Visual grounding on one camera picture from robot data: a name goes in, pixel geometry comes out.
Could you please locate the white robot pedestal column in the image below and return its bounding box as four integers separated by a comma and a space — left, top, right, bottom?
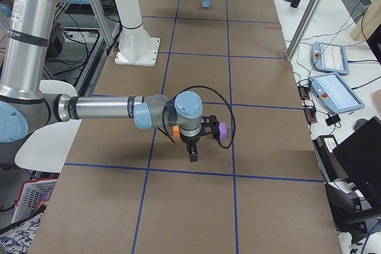
115, 0, 160, 66

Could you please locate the small electronics board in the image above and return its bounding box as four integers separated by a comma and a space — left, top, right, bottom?
298, 85, 317, 125

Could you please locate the brown paper table cover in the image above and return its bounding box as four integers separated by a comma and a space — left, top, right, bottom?
29, 0, 341, 253

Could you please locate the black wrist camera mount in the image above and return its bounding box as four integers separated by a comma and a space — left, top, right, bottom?
200, 115, 221, 142

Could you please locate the black laptop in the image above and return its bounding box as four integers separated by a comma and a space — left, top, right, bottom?
333, 117, 380, 204

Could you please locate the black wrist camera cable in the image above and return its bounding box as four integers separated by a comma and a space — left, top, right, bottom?
180, 85, 237, 149

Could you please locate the orange foam block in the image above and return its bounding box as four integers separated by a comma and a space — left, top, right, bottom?
173, 126, 180, 138

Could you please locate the near teach pendant tablet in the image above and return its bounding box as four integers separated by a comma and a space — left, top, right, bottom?
309, 72, 365, 114

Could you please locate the white plastic basket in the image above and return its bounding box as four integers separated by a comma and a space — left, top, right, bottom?
11, 178, 57, 223

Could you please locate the far teach pendant tablet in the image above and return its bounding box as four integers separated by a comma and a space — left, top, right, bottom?
312, 42, 349, 76

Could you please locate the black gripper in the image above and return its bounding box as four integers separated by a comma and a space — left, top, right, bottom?
180, 136, 200, 162

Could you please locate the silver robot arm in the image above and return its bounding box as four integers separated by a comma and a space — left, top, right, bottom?
1, 0, 206, 162

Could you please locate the aluminium frame post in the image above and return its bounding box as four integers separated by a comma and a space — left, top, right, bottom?
285, 0, 322, 62

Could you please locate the white chair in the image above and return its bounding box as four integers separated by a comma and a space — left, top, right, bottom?
14, 80, 79, 174

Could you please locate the teach pendant tablet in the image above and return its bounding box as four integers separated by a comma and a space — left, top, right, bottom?
312, 42, 349, 76
309, 72, 365, 114

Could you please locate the purple foam block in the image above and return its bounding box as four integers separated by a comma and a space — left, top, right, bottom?
219, 122, 228, 140

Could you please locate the light blue foam block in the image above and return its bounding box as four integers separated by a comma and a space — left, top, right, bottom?
201, 0, 211, 8

